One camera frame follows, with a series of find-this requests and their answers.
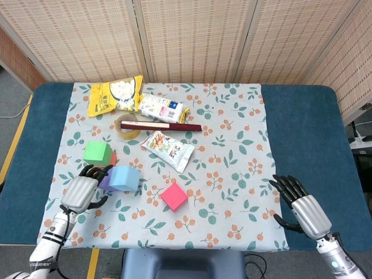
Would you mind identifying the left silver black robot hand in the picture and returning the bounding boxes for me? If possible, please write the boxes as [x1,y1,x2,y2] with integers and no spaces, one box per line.
[60,164,113,214]

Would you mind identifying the white floor cable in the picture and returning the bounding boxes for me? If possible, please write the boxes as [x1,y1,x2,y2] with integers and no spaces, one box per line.
[0,109,30,119]

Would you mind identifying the woven folding screen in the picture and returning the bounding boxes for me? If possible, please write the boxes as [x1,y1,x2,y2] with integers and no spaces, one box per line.
[0,0,372,117]

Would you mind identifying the green foam cube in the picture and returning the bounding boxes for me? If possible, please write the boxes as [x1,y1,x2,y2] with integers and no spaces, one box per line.
[83,141,113,167]

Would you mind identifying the white snack package gold ends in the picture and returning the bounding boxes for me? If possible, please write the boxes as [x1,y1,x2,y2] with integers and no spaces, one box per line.
[138,93,191,123]

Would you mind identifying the floral fruit print tablecloth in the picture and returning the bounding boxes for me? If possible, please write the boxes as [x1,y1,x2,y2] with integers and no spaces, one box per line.
[37,83,290,252]

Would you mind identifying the black floor cable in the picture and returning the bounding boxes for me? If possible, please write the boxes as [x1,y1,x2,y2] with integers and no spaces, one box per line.
[244,253,268,279]

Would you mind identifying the dark red folded fan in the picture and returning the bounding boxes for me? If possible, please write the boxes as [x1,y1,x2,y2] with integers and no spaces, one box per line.
[120,121,203,133]

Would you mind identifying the light blue foam cube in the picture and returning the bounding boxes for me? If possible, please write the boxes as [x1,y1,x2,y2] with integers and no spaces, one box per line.
[109,165,142,192]

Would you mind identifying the clear packing tape roll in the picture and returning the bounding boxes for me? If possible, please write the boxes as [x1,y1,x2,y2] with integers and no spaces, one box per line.
[113,113,142,140]

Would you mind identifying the red foam cube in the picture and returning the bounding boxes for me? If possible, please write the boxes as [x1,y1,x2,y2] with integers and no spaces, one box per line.
[160,182,189,213]

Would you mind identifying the orange foam cube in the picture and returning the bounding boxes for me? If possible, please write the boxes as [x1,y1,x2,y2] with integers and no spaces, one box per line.
[95,151,118,169]

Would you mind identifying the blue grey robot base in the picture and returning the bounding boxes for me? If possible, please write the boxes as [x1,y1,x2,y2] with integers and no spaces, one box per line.
[120,248,246,279]

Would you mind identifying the purple foam cube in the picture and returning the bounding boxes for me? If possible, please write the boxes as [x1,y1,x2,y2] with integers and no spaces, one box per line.
[98,167,120,193]

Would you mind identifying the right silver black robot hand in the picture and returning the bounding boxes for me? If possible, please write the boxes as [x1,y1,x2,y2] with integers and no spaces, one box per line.
[269,174,332,241]

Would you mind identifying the yellow snack bag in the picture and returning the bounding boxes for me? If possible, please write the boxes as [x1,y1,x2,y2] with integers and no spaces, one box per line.
[88,75,144,118]

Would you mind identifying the silver nut snack pouch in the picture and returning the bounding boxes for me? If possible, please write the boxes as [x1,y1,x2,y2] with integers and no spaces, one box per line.
[140,130,195,174]

